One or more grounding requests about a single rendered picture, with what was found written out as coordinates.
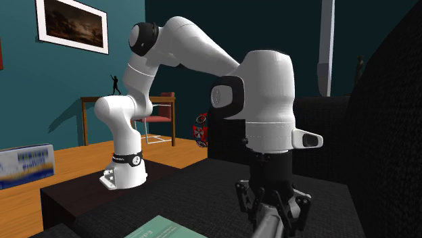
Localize teal book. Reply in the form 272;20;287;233
123;214;208;238

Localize wooden table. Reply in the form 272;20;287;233
80;95;177;147

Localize red and white toy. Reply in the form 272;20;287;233
192;113;209;148

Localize red chair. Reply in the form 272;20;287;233
134;91;177;145

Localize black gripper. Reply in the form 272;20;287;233
234;150;312;237

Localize silver cylinder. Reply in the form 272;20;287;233
252;204;288;238

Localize white framed dark picture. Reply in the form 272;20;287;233
34;0;110;55

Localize black human figure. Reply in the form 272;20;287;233
110;74;122;97

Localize dark robot stand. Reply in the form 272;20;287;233
40;159;182;231

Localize white and blue box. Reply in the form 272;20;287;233
0;143;56;191

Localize dark statuette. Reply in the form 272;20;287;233
354;55;365;87

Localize tall white column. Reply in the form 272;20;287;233
316;0;336;97

